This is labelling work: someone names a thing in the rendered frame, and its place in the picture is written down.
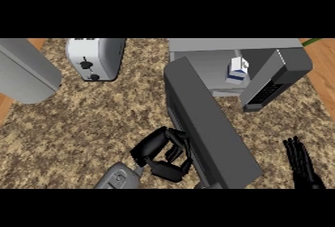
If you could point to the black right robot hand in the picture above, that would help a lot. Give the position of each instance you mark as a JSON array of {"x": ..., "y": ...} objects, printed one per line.
[{"x": 303, "y": 165}]

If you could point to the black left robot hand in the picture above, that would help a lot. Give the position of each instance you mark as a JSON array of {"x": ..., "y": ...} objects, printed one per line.
[{"x": 151, "y": 146}]

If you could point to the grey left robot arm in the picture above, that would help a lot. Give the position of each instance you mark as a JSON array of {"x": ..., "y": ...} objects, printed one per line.
[{"x": 119, "y": 178}]

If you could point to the dark grey microwave door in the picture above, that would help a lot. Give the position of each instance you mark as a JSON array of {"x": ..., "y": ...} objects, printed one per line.
[{"x": 207, "y": 130}]

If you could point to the white and blue milk carton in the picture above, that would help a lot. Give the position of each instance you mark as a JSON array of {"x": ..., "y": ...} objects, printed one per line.
[{"x": 238, "y": 71}]

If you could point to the grey microwave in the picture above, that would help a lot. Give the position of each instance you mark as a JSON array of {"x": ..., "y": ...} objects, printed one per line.
[{"x": 262, "y": 68}]

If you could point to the silver toaster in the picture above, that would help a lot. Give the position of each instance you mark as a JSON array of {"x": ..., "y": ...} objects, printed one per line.
[{"x": 97, "y": 57}]

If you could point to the grey rounded appliance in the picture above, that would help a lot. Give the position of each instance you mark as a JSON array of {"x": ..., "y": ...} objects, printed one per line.
[{"x": 26, "y": 71}]

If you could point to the green object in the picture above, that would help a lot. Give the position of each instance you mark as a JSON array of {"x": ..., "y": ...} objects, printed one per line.
[{"x": 311, "y": 42}]

